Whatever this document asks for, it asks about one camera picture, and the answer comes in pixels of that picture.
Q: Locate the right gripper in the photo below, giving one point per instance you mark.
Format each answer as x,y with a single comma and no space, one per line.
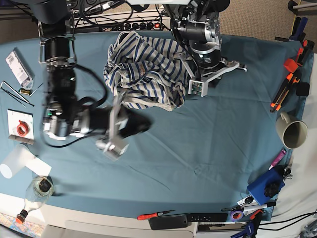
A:
96,121

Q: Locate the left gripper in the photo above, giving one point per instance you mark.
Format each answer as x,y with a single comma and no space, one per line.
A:
206,56

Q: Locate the blue white striped T-shirt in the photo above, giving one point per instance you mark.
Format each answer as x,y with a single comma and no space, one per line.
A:
146,70

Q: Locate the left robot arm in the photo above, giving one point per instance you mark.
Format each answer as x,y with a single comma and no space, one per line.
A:
196,25

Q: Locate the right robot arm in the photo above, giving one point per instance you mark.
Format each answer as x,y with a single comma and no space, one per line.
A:
64,114

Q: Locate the black power strip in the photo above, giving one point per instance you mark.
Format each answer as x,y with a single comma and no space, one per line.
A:
143,26

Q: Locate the teal table cloth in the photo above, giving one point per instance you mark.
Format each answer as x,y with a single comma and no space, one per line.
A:
198,158

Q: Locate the orange plastic block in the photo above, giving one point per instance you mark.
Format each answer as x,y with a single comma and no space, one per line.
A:
291,65

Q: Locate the orange black utility knife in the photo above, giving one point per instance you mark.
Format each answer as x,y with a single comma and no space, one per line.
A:
289,81

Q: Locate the black square block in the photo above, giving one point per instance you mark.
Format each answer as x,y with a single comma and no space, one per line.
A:
302,89

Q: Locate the orange black clamp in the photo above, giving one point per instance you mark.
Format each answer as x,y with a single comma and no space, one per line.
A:
304,52

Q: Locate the black smartphone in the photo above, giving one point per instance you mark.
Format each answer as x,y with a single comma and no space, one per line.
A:
168,222

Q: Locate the red tape roll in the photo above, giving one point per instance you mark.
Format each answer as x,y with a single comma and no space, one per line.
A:
22,128

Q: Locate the gold green battery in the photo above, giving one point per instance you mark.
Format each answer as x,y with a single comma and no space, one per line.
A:
25,92

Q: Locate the clear glass bottle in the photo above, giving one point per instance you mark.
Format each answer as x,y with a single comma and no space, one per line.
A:
37,194

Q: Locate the grey ceramic mug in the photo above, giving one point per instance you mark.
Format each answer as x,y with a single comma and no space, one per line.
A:
292,131

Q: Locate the metal hex key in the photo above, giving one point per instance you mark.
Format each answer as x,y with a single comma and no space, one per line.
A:
8,89

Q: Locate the black remote control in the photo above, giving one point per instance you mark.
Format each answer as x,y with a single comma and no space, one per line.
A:
207,217

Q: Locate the pink white pen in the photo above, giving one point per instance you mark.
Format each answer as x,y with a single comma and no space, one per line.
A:
278,158

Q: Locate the white barcode blister pack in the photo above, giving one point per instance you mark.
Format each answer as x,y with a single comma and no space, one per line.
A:
19,70

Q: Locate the purple tape roll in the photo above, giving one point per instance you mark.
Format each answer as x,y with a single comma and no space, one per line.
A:
236,215

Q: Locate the blue plastic box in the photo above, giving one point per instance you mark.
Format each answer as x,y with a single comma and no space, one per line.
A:
266,186

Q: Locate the blue black bar clamp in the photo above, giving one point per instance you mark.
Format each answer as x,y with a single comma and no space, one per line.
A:
250,229

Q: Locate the black marker pen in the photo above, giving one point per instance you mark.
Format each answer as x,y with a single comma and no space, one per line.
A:
250,209

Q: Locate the red handled screwdriver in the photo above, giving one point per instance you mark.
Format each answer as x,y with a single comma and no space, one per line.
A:
153,215

